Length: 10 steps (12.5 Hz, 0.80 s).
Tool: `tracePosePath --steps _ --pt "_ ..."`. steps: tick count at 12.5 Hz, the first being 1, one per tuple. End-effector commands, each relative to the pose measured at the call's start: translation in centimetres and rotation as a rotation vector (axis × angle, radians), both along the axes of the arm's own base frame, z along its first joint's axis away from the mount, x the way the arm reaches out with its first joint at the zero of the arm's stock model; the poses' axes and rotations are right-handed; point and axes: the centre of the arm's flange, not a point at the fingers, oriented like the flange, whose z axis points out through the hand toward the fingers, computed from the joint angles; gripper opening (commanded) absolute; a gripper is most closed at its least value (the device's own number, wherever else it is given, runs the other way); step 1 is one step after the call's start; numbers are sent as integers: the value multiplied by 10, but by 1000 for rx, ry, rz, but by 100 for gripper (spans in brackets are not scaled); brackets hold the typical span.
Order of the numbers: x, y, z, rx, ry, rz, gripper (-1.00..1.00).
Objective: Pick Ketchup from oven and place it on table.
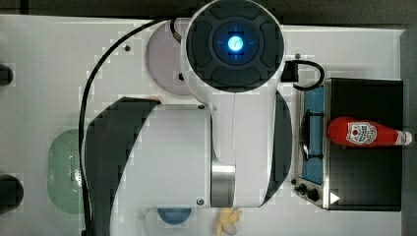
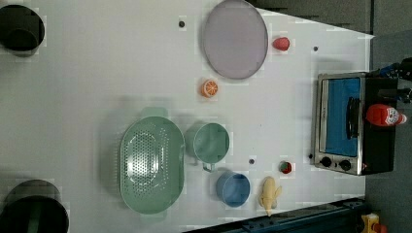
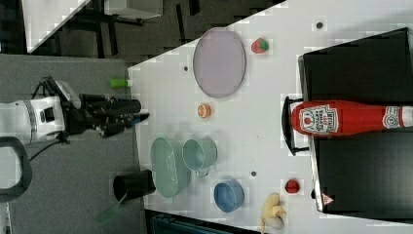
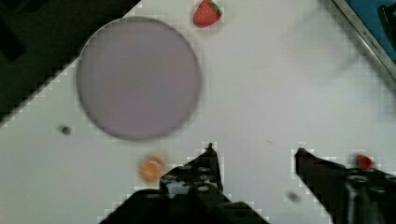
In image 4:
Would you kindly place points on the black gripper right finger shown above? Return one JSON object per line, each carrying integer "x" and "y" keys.
{"x": 349, "y": 195}

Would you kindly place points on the silver toaster oven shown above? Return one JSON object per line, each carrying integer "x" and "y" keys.
{"x": 372, "y": 24}

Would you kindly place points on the red toy strawberry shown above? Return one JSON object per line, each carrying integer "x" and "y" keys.
{"x": 206, "y": 14}

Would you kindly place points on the orange slice toy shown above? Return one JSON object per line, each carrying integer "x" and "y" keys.
{"x": 151, "y": 169}

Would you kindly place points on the small red toy fruit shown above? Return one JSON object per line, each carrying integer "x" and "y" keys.
{"x": 364, "y": 162}

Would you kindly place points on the grey round plate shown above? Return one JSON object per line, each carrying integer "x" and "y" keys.
{"x": 138, "y": 79}

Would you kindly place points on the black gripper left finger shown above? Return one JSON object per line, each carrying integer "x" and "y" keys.
{"x": 200, "y": 171}

